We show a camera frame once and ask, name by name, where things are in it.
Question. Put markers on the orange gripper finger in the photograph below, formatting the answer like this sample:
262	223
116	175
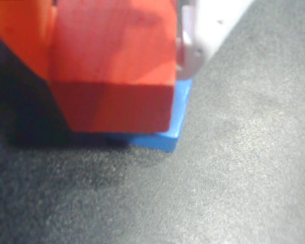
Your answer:
20	25

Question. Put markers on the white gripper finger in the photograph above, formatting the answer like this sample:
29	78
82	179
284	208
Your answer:
211	20

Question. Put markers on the red cube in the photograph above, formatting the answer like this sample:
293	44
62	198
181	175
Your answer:
111	50

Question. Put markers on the blue cube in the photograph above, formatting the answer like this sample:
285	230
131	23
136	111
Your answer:
178	114

